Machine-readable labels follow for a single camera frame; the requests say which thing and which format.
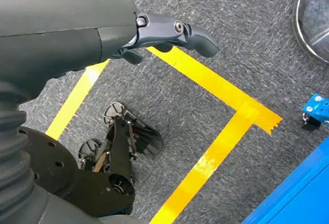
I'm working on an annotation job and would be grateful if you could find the chrome stanchion post with base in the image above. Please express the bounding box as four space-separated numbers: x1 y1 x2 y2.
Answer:
292 0 329 63

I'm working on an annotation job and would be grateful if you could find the robot left arm ribbed sleeve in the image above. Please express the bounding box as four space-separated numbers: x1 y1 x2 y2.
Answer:
0 84 144 224

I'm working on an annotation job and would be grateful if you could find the yellow floor tape square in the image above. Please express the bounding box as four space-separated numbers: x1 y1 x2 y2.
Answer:
45 45 283 224

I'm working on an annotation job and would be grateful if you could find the blue metal shelf rack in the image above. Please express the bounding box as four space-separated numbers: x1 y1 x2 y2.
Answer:
241 93 329 224

